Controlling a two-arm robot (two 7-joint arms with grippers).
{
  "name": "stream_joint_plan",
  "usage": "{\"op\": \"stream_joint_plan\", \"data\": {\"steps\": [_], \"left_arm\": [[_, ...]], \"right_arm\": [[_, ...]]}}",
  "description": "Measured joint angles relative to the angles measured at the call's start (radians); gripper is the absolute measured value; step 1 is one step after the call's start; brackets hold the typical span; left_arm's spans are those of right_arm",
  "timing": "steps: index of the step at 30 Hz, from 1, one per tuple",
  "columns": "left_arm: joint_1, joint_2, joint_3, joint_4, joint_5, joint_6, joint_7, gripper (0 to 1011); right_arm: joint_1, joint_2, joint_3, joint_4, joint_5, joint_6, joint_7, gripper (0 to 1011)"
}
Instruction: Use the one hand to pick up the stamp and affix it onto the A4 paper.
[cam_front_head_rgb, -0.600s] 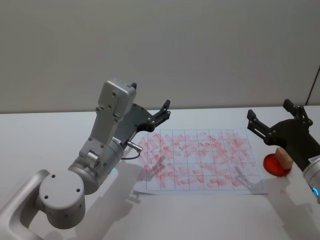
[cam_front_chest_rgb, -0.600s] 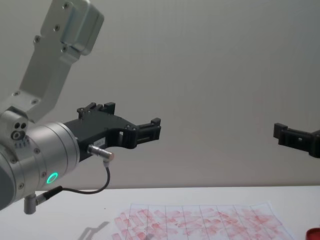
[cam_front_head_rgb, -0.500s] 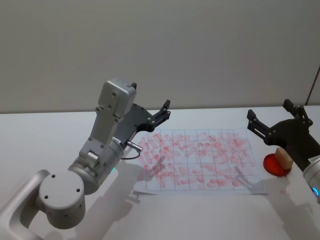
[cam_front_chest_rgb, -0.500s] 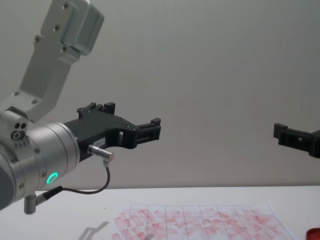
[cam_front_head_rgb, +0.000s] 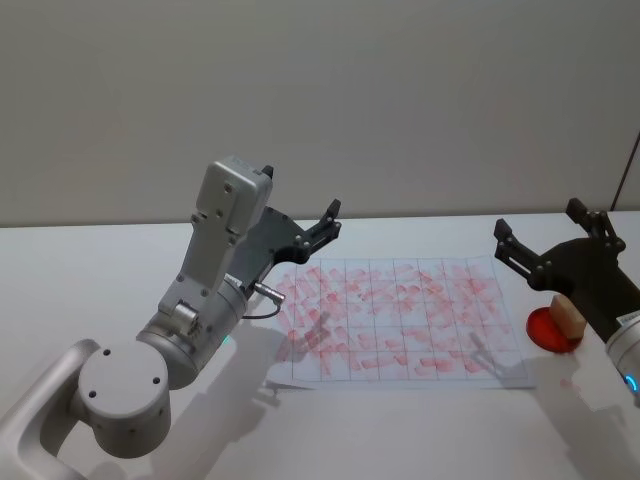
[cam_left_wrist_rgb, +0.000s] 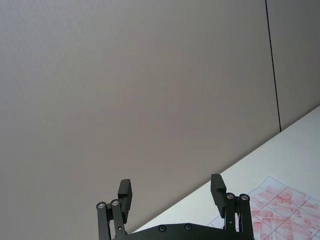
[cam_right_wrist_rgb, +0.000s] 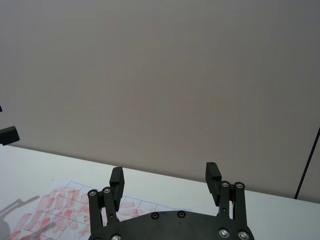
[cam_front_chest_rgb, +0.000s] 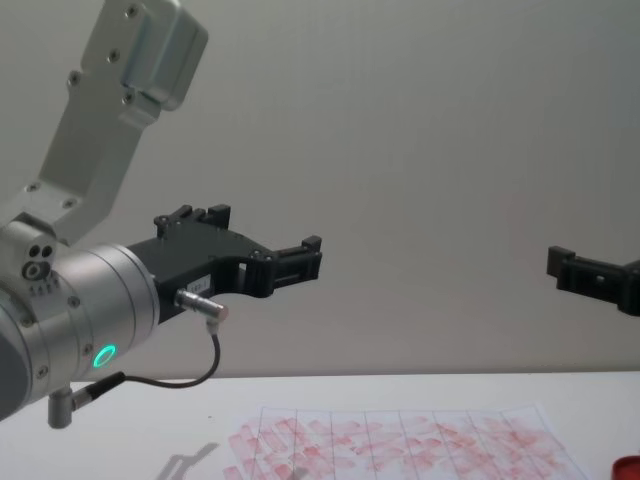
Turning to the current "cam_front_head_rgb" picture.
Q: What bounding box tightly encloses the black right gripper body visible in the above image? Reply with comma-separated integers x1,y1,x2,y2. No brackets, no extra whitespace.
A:
528,237,640,345

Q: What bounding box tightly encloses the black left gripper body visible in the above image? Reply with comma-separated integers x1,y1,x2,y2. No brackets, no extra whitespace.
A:
230,205,307,289

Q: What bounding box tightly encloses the wooden stamp block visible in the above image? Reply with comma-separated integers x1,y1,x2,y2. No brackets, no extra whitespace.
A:
550,294,587,344

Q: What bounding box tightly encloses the round red ink pad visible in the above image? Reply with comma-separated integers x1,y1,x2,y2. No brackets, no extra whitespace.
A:
525,306,584,355

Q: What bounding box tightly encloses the gridded paper with red stamps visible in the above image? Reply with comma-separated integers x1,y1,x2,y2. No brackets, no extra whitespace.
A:
264,254,537,391

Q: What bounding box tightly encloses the thin cable with silver plug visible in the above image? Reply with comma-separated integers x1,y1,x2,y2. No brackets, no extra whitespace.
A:
239,281,290,322

